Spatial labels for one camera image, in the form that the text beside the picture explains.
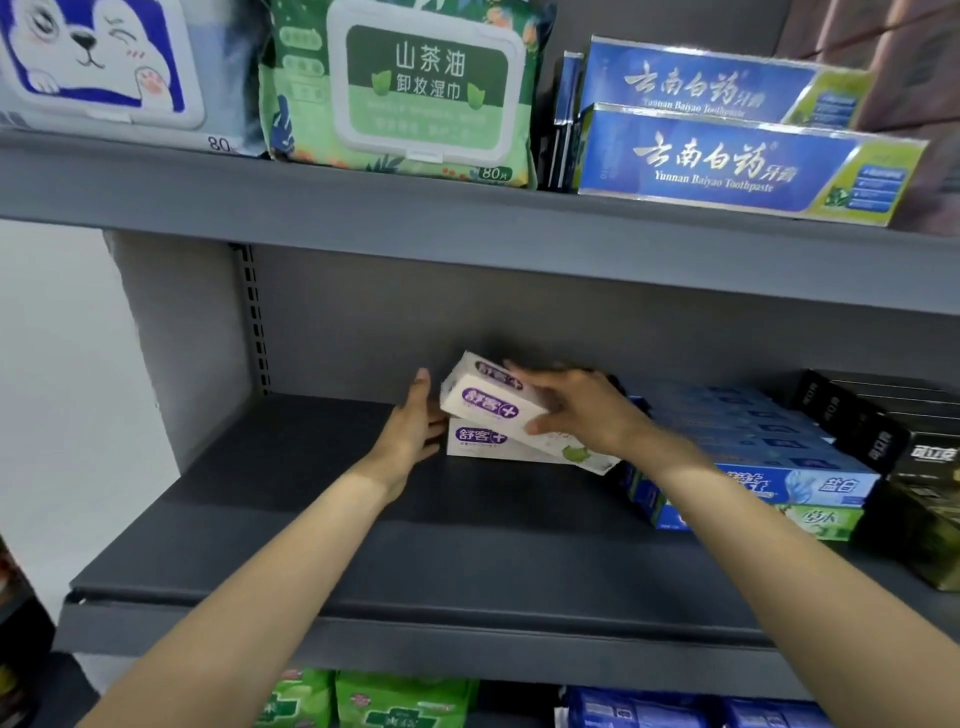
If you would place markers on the person's right hand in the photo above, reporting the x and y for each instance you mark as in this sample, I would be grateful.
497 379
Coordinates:
600 416

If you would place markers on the person's left hand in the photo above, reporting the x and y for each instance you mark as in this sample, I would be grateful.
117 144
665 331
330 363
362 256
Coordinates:
401 442

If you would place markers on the person's left thumb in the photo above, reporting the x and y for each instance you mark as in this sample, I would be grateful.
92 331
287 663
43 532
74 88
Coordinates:
421 388

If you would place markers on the person's right thumb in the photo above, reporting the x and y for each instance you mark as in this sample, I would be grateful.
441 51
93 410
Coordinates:
546 424

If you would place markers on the white toothpaste box purple label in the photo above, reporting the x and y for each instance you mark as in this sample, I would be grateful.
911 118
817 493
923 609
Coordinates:
480 444
484 401

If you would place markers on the person's left forearm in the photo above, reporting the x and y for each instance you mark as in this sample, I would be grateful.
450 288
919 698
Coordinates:
247 600

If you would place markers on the person's right forearm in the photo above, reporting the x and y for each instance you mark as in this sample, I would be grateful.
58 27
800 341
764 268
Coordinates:
787 585

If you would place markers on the grey metal shelf unit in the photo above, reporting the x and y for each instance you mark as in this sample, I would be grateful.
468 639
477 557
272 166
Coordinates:
450 285

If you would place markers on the stack of blue toothpaste boxes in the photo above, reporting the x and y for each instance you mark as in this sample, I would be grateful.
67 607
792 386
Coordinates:
757 450

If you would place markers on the light green toothpaste box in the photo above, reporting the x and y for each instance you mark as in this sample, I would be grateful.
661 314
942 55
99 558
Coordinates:
821 521

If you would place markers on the green wet wipes pack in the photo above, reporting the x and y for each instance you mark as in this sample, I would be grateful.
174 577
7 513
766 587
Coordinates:
420 90

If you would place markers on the blue packet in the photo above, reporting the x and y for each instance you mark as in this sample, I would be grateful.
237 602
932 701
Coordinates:
776 716
637 711

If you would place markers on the dark blue upright box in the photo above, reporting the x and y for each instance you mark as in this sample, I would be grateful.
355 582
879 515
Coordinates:
564 120

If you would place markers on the green packet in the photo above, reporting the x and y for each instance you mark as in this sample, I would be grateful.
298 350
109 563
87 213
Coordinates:
405 703
296 701

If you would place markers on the row of black boxes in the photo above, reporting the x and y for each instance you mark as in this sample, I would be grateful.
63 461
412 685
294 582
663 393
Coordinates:
862 420

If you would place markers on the blue and green toothpaste box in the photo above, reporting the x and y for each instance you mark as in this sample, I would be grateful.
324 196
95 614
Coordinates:
712 79
735 169

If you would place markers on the dark olive box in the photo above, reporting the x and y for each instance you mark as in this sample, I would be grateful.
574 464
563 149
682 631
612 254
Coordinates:
926 517

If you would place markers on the cat print wet wipes pack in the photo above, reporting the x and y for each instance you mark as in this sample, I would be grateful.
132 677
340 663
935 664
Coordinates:
97 67

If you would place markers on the dark goods beside shelf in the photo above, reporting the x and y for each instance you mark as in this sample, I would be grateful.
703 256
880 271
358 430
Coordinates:
19 645

